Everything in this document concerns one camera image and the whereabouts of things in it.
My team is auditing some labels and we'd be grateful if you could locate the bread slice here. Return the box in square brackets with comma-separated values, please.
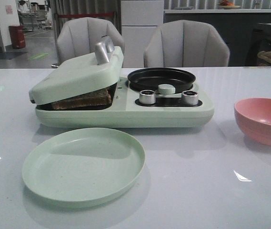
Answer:
[51, 87, 111, 110]

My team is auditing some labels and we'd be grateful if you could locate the mint green hinged lid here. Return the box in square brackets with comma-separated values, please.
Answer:
[29, 44, 123, 105]

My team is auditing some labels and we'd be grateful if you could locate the mint green breakfast maker base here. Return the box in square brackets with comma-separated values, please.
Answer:
[35, 72, 214, 128]

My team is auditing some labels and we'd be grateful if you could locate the left silver control knob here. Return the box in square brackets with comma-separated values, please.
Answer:
[139, 90, 156, 105]

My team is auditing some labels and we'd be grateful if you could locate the silver control knob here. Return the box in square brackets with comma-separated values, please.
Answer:
[181, 91, 199, 106]
[139, 90, 156, 105]

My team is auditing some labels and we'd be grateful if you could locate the black round frying pan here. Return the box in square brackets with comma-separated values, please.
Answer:
[128, 67, 196, 94]

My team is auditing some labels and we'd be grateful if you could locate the right silver control knob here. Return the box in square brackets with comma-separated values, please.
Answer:
[181, 91, 199, 106]

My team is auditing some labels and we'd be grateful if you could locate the mint green round plate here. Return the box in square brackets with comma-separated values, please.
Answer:
[22, 128, 145, 208]

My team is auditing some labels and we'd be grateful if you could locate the right beige upholstered chair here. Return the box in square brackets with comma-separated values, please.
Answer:
[143, 20, 230, 67]

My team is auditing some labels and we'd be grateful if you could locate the beige upholstered chair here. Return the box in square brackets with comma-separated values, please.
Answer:
[143, 20, 230, 67]
[56, 17, 125, 64]

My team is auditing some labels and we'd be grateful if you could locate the white cabinet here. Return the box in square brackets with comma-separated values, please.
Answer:
[120, 0, 164, 68]

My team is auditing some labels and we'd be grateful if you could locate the left beige upholstered chair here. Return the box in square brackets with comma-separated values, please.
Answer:
[56, 17, 125, 64]

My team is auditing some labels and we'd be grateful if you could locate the red barrier belt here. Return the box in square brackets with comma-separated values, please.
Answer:
[56, 11, 116, 19]

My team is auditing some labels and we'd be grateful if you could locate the pink bowl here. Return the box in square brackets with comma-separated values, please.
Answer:
[234, 98, 271, 146]

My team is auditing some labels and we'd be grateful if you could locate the dark counter with white top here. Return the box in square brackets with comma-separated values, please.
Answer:
[164, 9, 271, 66]

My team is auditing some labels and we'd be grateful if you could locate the fruit plate on counter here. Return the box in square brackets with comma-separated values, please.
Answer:
[218, 0, 241, 10]

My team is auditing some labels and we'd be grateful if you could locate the red bin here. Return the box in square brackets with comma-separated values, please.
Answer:
[9, 25, 26, 49]

